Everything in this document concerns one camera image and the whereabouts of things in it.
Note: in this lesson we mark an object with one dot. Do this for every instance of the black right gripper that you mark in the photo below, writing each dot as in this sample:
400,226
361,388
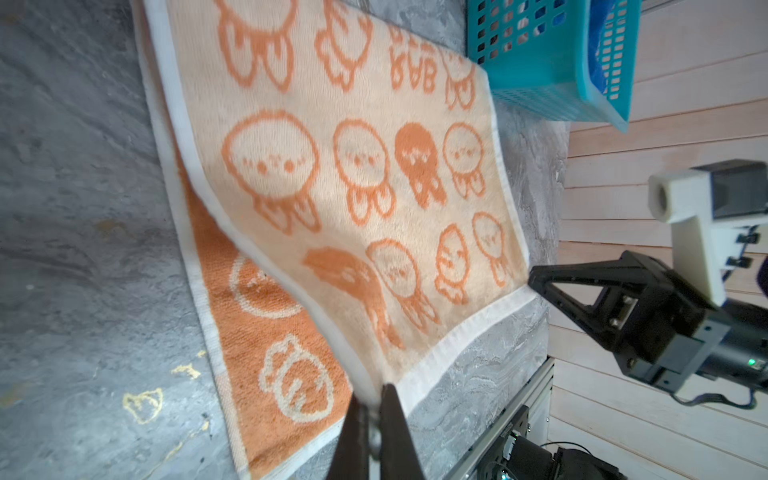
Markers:
660,335

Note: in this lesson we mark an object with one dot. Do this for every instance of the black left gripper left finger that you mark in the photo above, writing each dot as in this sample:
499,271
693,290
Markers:
351,458

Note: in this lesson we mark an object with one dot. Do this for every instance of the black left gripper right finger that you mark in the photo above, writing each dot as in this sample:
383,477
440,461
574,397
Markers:
398,457

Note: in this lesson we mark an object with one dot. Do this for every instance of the blue towel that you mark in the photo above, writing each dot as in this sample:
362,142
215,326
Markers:
598,16

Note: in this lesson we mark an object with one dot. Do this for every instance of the orange patterned towel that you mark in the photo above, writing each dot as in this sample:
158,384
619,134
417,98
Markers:
339,191

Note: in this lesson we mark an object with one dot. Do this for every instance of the teal plastic basket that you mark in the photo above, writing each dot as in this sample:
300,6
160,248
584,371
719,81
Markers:
535,55

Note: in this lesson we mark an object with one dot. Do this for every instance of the aluminium frame rail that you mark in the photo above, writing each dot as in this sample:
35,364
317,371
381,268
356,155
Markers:
510,447

